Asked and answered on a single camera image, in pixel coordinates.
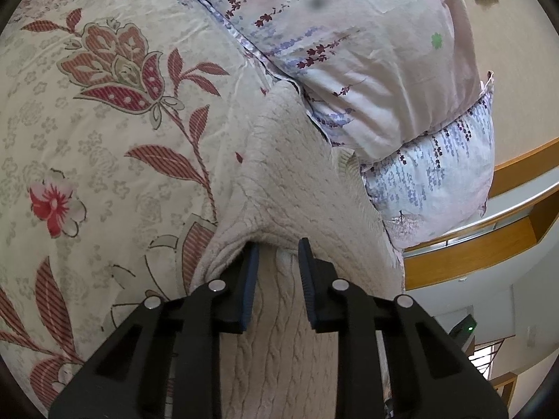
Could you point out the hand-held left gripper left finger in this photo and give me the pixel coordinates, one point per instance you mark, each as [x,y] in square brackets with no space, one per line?
[250,283]

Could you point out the floral red-leaf bed sheet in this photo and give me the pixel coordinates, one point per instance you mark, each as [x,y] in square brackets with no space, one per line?
[118,139]

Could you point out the pink floral pillow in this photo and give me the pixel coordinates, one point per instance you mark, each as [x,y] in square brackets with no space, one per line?
[349,52]

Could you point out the light blue floral pillow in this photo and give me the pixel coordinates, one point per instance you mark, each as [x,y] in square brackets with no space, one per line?
[432,183]

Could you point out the black device with green light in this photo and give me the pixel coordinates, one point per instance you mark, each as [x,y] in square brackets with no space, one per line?
[464,331]

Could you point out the wooden bedside cabinet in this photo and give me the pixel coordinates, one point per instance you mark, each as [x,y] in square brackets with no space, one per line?
[506,386]

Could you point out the wooden headboard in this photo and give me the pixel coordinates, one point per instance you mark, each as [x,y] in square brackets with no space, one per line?
[480,235]

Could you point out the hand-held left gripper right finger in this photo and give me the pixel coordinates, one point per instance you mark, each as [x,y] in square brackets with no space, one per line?
[306,283]

